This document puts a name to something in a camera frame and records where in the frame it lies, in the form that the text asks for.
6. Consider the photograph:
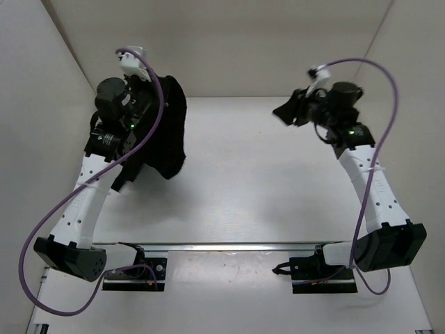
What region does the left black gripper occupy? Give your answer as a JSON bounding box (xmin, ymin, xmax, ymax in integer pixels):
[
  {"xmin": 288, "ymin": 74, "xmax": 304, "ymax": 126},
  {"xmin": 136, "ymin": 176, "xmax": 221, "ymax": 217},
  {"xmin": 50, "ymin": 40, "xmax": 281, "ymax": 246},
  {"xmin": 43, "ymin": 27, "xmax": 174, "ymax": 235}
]
[{"xmin": 129, "ymin": 61, "xmax": 177, "ymax": 120}]

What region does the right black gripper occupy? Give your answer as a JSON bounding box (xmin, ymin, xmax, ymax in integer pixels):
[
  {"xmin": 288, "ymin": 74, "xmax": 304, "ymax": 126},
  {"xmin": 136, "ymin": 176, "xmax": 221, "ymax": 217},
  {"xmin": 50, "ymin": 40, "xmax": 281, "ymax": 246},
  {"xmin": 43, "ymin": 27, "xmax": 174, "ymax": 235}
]
[{"xmin": 273, "ymin": 86, "xmax": 337, "ymax": 131}]

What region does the black pleated skirt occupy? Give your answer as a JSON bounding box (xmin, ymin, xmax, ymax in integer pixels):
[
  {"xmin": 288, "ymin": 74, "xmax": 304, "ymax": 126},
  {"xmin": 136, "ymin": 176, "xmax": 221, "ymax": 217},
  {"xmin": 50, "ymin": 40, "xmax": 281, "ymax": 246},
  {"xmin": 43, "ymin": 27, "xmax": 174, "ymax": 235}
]
[{"xmin": 111, "ymin": 75, "xmax": 187, "ymax": 191}]

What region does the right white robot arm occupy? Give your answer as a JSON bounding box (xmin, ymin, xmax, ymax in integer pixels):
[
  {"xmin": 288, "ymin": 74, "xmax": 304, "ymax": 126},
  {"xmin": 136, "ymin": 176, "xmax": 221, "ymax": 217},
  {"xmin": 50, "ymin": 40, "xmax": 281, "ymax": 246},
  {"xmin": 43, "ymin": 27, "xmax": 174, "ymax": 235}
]
[{"xmin": 273, "ymin": 82, "xmax": 427, "ymax": 279}]

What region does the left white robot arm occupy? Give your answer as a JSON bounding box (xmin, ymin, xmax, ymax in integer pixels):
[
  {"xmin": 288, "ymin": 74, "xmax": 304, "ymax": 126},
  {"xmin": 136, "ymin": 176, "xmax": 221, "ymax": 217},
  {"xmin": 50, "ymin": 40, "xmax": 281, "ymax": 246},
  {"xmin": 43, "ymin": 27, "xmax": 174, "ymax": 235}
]
[{"xmin": 33, "ymin": 76, "xmax": 164, "ymax": 282}]

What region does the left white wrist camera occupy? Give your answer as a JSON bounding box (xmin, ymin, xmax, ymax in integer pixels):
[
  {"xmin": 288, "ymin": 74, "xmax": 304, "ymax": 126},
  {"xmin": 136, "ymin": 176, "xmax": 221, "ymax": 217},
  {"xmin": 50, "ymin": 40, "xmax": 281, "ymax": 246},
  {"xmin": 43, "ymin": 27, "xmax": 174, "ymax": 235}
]
[{"xmin": 116, "ymin": 46, "xmax": 152, "ymax": 82}]

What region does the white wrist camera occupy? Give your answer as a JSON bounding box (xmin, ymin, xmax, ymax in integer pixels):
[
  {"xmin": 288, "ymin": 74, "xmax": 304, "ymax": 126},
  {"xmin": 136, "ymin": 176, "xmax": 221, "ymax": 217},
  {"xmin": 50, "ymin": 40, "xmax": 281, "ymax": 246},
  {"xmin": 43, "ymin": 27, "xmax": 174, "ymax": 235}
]
[
  {"xmin": 306, "ymin": 64, "xmax": 331, "ymax": 97},
  {"xmin": 116, "ymin": 46, "xmax": 152, "ymax": 82}
]

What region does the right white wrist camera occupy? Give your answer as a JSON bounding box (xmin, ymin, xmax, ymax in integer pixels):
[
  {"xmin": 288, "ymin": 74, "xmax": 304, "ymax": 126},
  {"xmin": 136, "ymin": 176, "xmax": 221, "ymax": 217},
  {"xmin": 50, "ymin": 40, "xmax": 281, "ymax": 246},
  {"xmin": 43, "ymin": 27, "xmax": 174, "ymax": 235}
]
[{"xmin": 306, "ymin": 64, "xmax": 331, "ymax": 97}]

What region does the aluminium table rail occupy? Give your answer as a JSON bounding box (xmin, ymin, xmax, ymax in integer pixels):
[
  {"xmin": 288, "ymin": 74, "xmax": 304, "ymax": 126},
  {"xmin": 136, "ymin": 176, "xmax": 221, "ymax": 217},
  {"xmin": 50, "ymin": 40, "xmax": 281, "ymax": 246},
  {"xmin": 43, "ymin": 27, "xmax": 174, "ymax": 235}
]
[{"xmin": 141, "ymin": 242, "xmax": 317, "ymax": 253}]

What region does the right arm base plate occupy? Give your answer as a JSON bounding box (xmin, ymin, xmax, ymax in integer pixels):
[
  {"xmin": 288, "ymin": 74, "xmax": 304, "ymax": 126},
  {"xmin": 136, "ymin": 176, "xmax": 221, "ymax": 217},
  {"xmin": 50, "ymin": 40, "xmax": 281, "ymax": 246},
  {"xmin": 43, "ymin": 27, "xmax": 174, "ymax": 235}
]
[{"xmin": 289, "ymin": 255, "xmax": 357, "ymax": 294}]

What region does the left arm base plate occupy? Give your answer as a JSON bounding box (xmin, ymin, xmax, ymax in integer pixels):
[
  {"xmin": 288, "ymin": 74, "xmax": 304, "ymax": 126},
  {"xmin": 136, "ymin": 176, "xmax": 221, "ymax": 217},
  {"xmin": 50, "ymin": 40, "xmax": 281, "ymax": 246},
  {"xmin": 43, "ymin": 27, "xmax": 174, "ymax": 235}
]
[{"xmin": 102, "ymin": 252, "xmax": 168, "ymax": 292}]

